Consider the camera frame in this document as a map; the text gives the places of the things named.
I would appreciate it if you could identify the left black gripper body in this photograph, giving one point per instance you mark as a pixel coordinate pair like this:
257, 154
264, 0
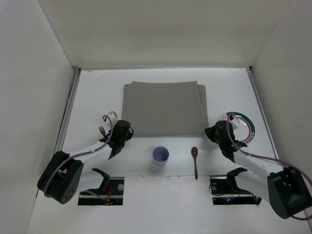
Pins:
105, 138

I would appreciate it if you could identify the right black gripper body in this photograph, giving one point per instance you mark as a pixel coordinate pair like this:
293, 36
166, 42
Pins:
240, 144

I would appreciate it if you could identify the grey cloth placemat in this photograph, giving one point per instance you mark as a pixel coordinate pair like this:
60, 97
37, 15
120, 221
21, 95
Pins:
165, 109

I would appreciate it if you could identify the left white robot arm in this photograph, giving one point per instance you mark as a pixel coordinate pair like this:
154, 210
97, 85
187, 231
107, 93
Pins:
67, 174

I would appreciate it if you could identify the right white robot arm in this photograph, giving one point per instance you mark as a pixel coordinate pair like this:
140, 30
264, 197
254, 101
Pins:
277, 182

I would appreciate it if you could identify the brown wooden fork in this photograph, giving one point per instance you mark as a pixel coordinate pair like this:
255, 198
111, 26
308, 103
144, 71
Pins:
102, 131

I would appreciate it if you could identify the brown wooden spoon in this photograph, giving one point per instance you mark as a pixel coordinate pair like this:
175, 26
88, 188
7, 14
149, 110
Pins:
194, 153

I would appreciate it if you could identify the white plate green rim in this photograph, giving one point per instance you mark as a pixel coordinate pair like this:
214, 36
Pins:
246, 131

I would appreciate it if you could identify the lavender plastic cup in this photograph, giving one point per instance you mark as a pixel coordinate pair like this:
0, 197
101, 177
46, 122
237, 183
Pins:
160, 155

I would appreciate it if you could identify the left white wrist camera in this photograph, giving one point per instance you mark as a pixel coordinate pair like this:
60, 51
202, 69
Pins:
111, 115

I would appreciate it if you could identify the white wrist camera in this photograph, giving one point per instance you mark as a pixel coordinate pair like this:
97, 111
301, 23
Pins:
234, 121
111, 115

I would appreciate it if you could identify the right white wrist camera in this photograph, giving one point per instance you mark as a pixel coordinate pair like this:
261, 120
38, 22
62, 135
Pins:
234, 121

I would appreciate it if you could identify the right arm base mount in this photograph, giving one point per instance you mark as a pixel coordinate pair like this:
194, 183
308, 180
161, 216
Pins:
224, 190

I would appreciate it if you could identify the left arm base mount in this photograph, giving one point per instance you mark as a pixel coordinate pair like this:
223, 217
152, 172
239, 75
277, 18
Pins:
100, 189

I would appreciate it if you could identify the left aluminium table rail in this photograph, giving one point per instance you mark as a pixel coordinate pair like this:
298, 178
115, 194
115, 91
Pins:
67, 111

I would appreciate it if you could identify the aluminium table rail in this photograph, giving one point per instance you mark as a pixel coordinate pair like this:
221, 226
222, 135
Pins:
250, 75
67, 111

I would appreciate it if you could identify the right aluminium table rail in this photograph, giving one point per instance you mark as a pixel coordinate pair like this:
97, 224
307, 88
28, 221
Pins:
250, 75

